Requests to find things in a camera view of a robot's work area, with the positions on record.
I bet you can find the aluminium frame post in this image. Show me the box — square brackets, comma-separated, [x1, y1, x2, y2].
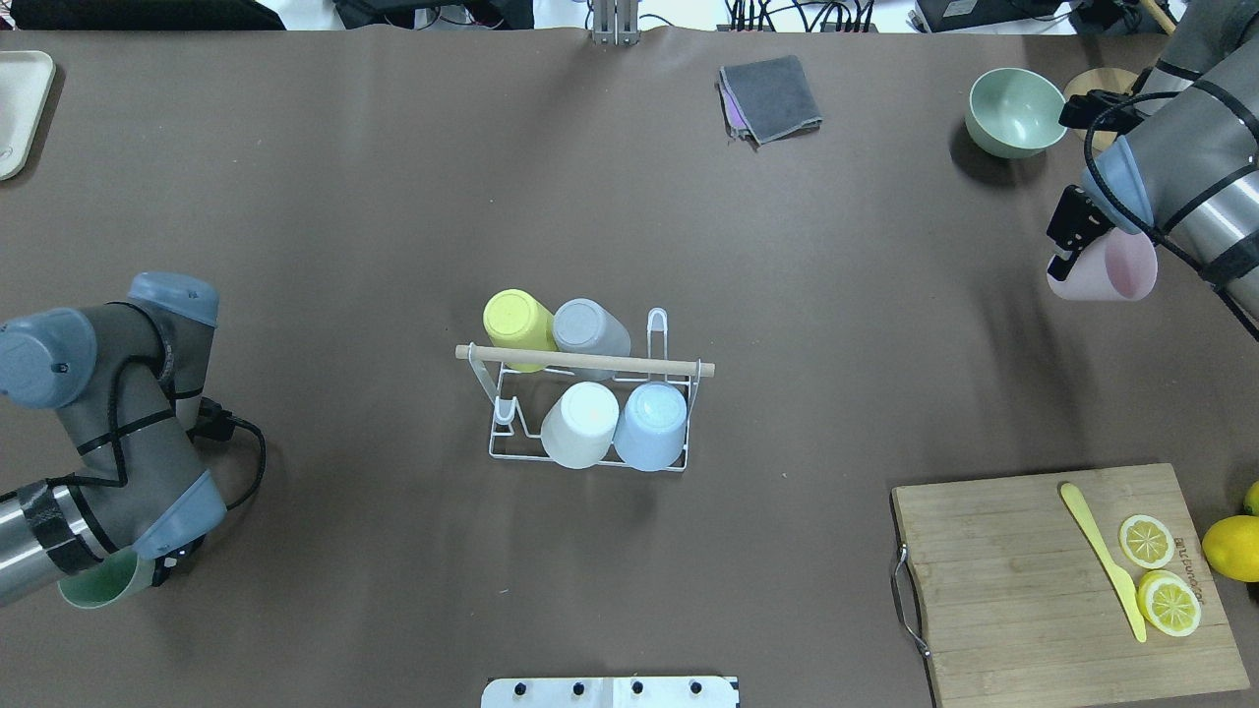
[588, 0, 641, 47]

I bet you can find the green ceramic bowl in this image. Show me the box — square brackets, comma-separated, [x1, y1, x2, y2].
[964, 67, 1066, 157]

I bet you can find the grey folded cloth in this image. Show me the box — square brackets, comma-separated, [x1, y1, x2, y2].
[718, 54, 823, 147]

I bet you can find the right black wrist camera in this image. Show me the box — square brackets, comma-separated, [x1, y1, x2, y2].
[1058, 89, 1144, 135]

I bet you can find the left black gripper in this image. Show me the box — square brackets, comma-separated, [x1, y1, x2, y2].
[151, 534, 206, 588]

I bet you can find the blue plastic cup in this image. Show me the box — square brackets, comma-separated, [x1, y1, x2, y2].
[613, 382, 687, 472]

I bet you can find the yellow plastic cup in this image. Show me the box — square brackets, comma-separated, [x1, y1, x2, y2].
[482, 288, 559, 351]

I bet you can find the yellow plastic knife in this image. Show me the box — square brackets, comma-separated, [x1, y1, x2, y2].
[1058, 481, 1148, 642]

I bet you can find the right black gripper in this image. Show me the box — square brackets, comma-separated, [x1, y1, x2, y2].
[1045, 185, 1113, 282]

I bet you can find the white plastic cup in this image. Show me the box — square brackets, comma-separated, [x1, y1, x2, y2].
[541, 382, 619, 469]

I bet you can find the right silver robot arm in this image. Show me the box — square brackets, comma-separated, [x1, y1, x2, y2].
[1047, 1, 1258, 334]

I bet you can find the wooden cutting board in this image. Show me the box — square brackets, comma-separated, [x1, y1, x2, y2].
[891, 464, 1251, 707]

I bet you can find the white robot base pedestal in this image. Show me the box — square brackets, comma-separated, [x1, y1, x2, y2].
[480, 677, 742, 707]

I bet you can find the lemon slice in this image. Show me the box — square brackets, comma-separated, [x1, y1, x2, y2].
[1118, 514, 1173, 569]
[1136, 569, 1202, 637]

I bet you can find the grey plastic cup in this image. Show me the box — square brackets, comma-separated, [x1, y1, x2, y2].
[551, 299, 632, 357]

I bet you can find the green plastic cup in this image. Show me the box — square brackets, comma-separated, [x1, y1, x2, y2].
[57, 547, 154, 610]

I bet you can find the yellow lemon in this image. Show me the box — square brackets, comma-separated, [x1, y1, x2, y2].
[1241, 481, 1259, 517]
[1201, 515, 1258, 583]

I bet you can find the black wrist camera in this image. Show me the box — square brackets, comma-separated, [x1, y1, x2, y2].
[1058, 89, 1144, 135]
[188, 397, 237, 443]

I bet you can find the wooden mug tree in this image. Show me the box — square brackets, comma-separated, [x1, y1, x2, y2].
[1064, 1, 1183, 98]

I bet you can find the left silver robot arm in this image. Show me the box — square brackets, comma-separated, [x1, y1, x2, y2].
[1, 270, 269, 610]

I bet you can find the cream plastic tray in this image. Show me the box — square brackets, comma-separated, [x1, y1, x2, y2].
[1, 50, 57, 181]

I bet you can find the pink plastic cup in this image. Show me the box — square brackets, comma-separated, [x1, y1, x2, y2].
[1045, 228, 1160, 302]

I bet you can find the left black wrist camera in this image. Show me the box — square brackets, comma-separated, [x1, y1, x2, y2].
[188, 397, 237, 443]

